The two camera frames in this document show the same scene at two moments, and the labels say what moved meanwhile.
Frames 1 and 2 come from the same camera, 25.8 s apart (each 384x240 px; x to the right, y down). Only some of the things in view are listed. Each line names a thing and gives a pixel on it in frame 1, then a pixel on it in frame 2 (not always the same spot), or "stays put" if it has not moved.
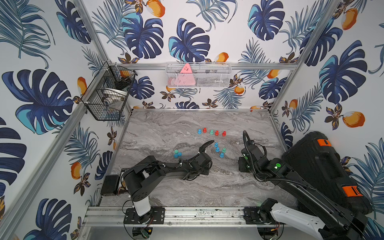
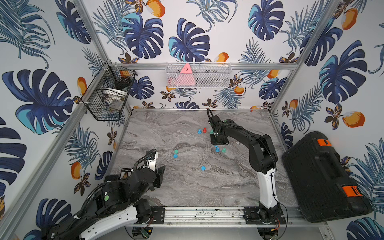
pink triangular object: (186, 77) stays put
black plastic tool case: (313, 157) stays put
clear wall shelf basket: (204, 75) stays put
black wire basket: (105, 99) stays put
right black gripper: (240, 164) -> (213, 142)
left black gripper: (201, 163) -> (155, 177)
